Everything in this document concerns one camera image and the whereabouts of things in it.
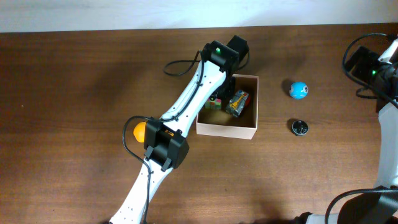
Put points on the blue toy ball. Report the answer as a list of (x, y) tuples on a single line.
[(298, 90)]

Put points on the multicoloured puzzle cube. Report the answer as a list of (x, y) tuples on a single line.
[(213, 103)]

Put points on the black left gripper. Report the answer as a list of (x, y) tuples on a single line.
[(229, 90)]

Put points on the pink cardboard box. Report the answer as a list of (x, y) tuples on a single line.
[(219, 123)]

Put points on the orange rubber toy figure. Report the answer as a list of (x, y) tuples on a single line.
[(139, 132)]

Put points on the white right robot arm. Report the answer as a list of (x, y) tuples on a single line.
[(377, 204)]

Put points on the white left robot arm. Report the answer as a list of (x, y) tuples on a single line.
[(165, 141)]

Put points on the black round disc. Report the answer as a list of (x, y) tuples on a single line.
[(299, 128)]

